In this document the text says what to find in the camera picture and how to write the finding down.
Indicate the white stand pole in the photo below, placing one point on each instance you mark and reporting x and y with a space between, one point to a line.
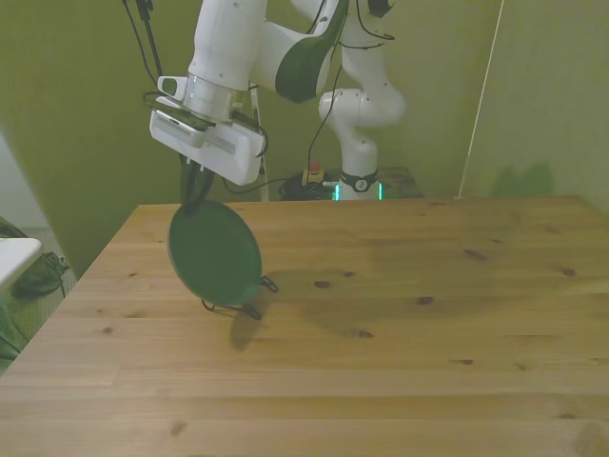
260 143

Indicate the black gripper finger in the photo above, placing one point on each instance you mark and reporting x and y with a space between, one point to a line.
184 181
203 186

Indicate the dark green bag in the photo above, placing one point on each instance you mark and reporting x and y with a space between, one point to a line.
43 278

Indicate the white furniture edge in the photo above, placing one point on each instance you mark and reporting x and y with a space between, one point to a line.
14 259

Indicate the black camera stand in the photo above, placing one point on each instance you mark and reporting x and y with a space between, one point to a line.
150 43

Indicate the dark green round plate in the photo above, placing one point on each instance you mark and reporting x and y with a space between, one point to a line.
214 252

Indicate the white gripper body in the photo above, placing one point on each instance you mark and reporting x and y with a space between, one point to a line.
233 154

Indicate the red emergency stop button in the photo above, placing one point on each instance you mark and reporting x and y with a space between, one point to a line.
314 170

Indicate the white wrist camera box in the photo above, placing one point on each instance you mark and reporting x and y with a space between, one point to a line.
177 127

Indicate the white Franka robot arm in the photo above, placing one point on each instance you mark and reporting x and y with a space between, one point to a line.
366 107

